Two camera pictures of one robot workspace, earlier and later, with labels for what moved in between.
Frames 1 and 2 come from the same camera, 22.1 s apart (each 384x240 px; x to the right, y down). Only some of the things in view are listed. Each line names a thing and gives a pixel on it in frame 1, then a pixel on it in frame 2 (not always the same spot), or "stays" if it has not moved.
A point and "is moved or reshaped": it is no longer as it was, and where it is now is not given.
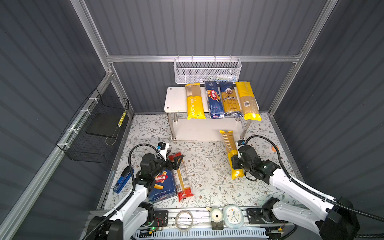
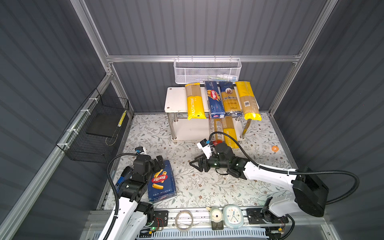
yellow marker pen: [122, 118] stays
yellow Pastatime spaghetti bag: [231, 149] is moved or reshaped
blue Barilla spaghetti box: [216, 108] stays
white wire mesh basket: [199, 70] stays
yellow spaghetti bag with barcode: [251, 111] stays
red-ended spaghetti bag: [183, 193] to [218, 127]
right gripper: [234, 162] to [201, 160]
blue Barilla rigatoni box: [163, 187] stays
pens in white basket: [223, 77] stays
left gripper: [175, 165] to [157, 168]
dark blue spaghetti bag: [231, 106] stays
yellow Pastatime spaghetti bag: [195, 105] stays
